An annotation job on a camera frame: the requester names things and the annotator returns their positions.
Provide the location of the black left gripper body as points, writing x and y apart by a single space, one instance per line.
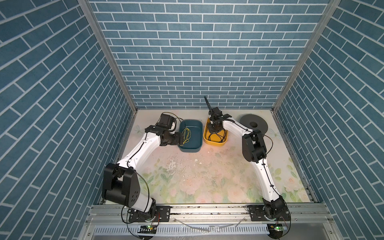
173 138

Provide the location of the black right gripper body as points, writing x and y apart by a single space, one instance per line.
212 128

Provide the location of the grey perforated cable spool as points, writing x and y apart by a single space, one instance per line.
254 122

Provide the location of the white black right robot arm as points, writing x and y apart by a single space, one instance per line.
254 150

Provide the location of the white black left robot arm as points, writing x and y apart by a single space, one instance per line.
121 180

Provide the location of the yellow plastic bin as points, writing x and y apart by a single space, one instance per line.
217 140

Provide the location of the dark teal plastic bin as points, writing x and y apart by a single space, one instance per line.
192 132

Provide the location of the left green circuit board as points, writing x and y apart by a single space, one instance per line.
147 229

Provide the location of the green circuit board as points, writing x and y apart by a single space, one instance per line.
277 231
147 229

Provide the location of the right green circuit board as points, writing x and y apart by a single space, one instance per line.
277 231

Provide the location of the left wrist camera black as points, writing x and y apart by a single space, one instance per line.
167 122

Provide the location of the aluminium corner post left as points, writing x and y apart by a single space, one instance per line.
92 20

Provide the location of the aluminium corner post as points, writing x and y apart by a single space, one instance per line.
318 30
92 20

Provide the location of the aluminium corner post right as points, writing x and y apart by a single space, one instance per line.
318 30

